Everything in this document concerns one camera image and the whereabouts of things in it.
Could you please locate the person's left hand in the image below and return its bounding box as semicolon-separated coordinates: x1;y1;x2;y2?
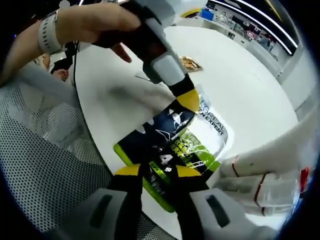
56;3;149;64

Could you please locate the white wristwatch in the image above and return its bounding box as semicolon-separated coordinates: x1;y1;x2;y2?
37;10;66;55

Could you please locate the green black skincare sachet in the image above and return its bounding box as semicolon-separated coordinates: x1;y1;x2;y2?
113;83;235;214

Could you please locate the blue storage box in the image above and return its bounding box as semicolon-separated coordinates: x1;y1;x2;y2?
201;8;215;20

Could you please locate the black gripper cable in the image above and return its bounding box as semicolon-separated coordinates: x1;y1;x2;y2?
71;41;81;88

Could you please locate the gold skincare sachet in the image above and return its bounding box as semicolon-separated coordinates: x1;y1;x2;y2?
179;55;204;73

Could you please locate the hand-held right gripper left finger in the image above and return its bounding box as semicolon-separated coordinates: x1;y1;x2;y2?
82;163;144;240

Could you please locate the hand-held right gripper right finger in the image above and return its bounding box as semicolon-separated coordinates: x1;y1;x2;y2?
174;164;247;240

